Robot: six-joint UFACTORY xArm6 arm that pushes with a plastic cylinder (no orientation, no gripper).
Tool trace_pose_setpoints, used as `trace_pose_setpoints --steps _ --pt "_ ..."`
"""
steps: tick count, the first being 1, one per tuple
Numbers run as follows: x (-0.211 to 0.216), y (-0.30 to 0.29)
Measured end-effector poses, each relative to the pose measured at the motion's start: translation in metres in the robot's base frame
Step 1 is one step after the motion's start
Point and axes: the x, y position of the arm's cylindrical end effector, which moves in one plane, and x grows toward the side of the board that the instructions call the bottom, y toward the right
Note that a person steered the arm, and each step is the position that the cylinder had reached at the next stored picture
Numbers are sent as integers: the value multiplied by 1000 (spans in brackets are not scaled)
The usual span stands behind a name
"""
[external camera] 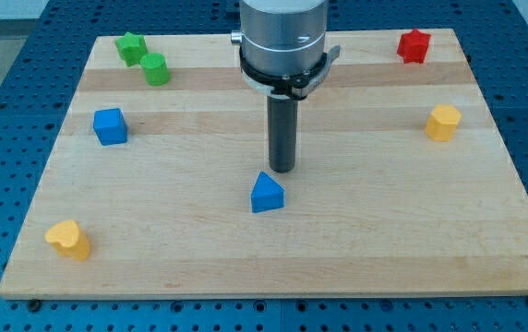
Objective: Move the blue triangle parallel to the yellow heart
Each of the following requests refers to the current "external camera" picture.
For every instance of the wooden board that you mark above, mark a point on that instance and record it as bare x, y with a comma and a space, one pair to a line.
373, 206

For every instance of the red star block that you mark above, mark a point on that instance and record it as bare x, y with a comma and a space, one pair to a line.
413, 46

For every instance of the blue triangle block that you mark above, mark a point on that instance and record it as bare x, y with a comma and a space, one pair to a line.
266, 194

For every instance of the yellow heart block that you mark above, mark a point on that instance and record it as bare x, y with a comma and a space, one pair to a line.
69, 240

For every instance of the blue cube block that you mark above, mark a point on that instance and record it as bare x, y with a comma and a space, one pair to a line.
110, 126

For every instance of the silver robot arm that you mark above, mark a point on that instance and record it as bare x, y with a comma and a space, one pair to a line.
282, 56

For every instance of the green star block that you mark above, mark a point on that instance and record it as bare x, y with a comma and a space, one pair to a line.
131, 48

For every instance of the green cylinder block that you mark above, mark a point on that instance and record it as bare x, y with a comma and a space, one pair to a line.
155, 69

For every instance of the black clamp ring mount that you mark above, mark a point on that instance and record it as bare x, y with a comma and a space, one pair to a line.
289, 87

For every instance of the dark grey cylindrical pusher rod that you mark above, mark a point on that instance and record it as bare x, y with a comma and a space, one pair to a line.
282, 129

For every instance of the yellow hexagon block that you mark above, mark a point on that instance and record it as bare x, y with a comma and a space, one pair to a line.
442, 122

